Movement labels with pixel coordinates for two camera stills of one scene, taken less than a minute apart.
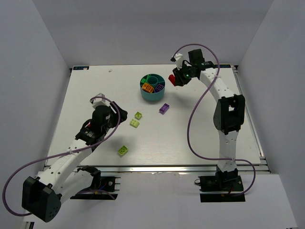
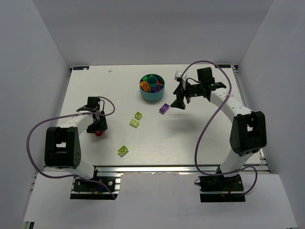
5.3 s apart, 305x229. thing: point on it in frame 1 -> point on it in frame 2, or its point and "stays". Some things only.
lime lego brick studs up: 134,123 stays
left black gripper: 116,110 -> 97,127
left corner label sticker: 81,67 stays
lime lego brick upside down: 138,115 stays
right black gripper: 178,78 -> 184,92
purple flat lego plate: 164,109 stays
